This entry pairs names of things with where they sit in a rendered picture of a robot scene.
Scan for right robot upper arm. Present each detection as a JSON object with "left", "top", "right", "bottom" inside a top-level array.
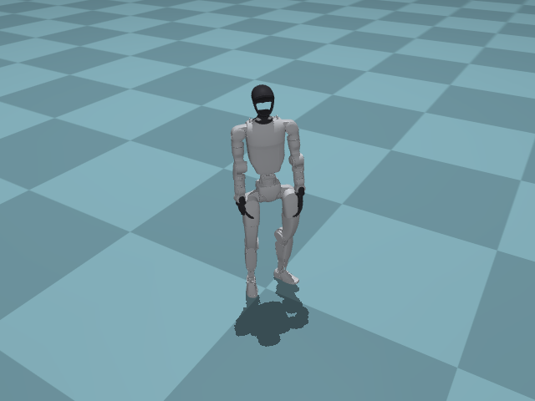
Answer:
[{"left": 231, "top": 124, "right": 247, "bottom": 174}]

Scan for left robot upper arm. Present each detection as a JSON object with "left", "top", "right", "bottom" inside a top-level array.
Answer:
[{"left": 282, "top": 119, "right": 303, "bottom": 166}]

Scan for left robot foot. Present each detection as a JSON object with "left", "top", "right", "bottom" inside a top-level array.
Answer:
[{"left": 273, "top": 268, "right": 299, "bottom": 285}]

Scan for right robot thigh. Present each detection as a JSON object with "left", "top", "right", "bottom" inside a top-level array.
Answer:
[{"left": 242, "top": 190, "right": 260, "bottom": 251}]

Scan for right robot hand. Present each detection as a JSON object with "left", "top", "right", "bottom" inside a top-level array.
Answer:
[{"left": 236, "top": 196, "right": 254, "bottom": 219}]

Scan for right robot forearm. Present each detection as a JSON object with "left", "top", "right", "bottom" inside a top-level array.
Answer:
[{"left": 233, "top": 162, "right": 246, "bottom": 204}]

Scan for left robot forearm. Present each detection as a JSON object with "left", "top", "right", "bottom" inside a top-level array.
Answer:
[{"left": 292, "top": 158, "right": 306, "bottom": 193}]

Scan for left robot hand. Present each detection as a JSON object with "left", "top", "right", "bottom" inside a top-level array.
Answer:
[{"left": 293, "top": 187, "right": 304, "bottom": 217}]

